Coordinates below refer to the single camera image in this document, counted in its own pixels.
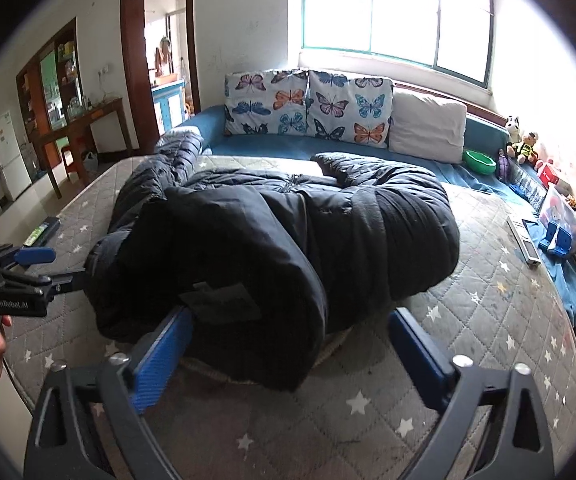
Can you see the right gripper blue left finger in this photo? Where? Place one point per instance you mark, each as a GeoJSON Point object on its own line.
{"type": "Point", "coordinates": [64, 441]}

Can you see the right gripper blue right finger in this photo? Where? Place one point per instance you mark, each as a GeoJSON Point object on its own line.
{"type": "Point", "coordinates": [515, 443]}

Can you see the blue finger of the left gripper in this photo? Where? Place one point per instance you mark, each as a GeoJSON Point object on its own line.
{"type": "Point", "coordinates": [28, 256]}
{"type": "Point", "coordinates": [66, 282]}

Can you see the black puffer down jacket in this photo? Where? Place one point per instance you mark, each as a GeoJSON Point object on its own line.
{"type": "Point", "coordinates": [268, 263]}

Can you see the black phone on mattress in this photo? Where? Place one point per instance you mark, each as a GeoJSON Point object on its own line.
{"type": "Point", "coordinates": [43, 233]}

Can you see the white refrigerator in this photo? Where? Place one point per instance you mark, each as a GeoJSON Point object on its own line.
{"type": "Point", "coordinates": [16, 178]}

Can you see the red plastic stool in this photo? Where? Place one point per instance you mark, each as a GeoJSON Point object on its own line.
{"type": "Point", "coordinates": [67, 152]}

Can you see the brown wooden table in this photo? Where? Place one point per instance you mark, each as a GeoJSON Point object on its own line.
{"type": "Point", "coordinates": [75, 130]}

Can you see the grey quilted star mattress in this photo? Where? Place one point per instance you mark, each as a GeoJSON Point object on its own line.
{"type": "Point", "coordinates": [358, 413]}

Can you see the brown wooden shelf cabinet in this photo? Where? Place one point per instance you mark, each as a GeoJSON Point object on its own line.
{"type": "Point", "coordinates": [49, 87]}

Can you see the white remote control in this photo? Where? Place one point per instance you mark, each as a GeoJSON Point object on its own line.
{"type": "Point", "coordinates": [524, 241]}

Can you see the blue toy block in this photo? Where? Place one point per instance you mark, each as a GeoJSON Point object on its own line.
{"type": "Point", "coordinates": [557, 241]}

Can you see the blue kitchen cabinet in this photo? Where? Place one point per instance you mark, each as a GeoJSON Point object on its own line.
{"type": "Point", "coordinates": [169, 105]}

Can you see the clear plastic toy bag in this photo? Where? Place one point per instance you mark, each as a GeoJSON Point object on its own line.
{"type": "Point", "coordinates": [556, 208]}

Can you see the left butterfly print pillow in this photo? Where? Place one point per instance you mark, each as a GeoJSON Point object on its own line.
{"type": "Point", "coordinates": [270, 102]}

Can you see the butterfly print pillow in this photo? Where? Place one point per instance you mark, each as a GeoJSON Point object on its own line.
{"type": "Point", "coordinates": [270, 102]}
{"type": "Point", "coordinates": [349, 109]}

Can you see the blue bed sheet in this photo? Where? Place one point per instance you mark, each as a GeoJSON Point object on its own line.
{"type": "Point", "coordinates": [519, 190]}

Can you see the green plastic bowl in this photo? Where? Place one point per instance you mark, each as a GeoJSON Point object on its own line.
{"type": "Point", "coordinates": [479, 163]}

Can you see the monkey plush toy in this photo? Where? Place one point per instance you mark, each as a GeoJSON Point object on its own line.
{"type": "Point", "coordinates": [524, 151]}

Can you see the husky plush toy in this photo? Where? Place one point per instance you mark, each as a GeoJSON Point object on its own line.
{"type": "Point", "coordinates": [513, 129]}

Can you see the white plain pillow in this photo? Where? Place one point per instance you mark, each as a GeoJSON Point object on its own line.
{"type": "Point", "coordinates": [428, 127]}

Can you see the right butterfly print pillow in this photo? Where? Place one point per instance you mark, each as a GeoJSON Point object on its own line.
{"type": "Point", "coordinates": [349, 109]}

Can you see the green framed window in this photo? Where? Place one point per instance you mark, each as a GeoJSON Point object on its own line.
{"type": "Point", "coordinates": [454, 37]}

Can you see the brown wooden door frame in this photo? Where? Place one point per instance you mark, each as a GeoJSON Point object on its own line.
{"type": "Point", "coordinates": [132, 24]}

